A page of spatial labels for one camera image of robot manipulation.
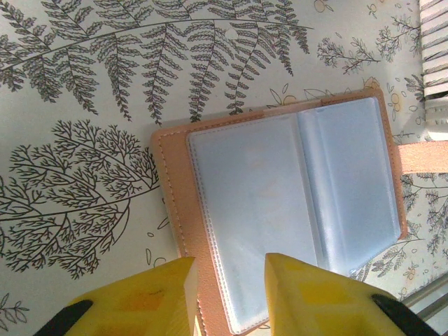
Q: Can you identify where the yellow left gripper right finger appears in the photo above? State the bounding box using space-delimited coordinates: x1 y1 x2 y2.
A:
263 251 442 336

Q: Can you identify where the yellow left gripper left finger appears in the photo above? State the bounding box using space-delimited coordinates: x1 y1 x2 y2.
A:
33 256 197 336

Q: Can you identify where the pink leather card holder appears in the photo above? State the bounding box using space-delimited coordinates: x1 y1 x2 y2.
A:
150 87 448 336

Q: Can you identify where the white floral tablecloth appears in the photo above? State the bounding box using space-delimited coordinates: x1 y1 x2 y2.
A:
0 0 448 336

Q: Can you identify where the aluminium mounting rail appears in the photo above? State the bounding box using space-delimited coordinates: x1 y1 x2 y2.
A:
398 269 448 326

